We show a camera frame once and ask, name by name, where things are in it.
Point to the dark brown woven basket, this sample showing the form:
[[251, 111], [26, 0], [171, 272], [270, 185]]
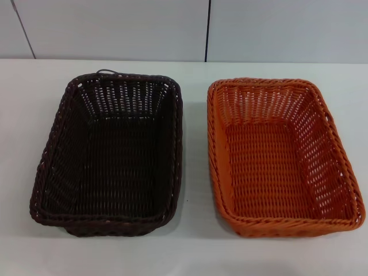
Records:
[[115, 161]]

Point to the orange woven basket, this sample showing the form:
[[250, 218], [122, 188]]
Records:
[[273, 172]]

